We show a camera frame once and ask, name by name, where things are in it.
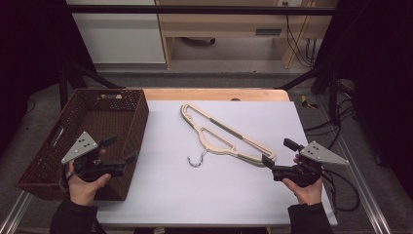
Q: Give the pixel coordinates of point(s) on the brown woven basket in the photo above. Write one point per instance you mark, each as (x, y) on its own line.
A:
(107, 125)

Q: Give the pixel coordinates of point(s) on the yellow and black clamp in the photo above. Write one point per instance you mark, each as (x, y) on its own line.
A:
(307, 103)

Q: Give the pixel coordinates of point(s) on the light wooden desk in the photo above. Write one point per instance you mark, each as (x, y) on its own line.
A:
(220, 24)

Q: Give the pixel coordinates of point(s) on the black frame strut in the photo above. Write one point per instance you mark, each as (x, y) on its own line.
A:
(331, 91)
(63, 87)

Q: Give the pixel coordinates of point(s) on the person's left hand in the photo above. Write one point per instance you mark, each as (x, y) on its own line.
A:
(82, 191)

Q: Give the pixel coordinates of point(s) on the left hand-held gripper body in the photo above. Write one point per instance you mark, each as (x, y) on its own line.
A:
(81, 148)

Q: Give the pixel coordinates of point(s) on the person's right hand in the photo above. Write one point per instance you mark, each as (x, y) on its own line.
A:
(308, 195)

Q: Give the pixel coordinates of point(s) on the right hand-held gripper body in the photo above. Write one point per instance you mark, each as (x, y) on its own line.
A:
(319, 155)

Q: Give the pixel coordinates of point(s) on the white cabinet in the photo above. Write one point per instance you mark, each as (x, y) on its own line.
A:
(120, 39)

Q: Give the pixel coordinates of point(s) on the white table sheet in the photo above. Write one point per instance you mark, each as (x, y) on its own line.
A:
(181, 195)

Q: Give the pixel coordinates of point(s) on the black horizontal frame bar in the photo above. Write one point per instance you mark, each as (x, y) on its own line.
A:
(195, 9)

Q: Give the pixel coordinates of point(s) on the aluminium rail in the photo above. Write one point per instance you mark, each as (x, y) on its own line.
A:
(14, 213)
(363, 185)

